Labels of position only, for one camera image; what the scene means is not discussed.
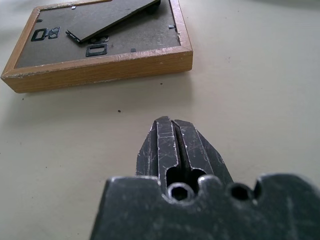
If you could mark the wooden picture frame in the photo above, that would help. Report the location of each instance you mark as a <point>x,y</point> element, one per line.
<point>100,45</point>

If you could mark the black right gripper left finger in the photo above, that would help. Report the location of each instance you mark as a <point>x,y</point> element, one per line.
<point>160,150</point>

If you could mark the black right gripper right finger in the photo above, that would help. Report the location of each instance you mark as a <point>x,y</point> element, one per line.
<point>202,152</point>

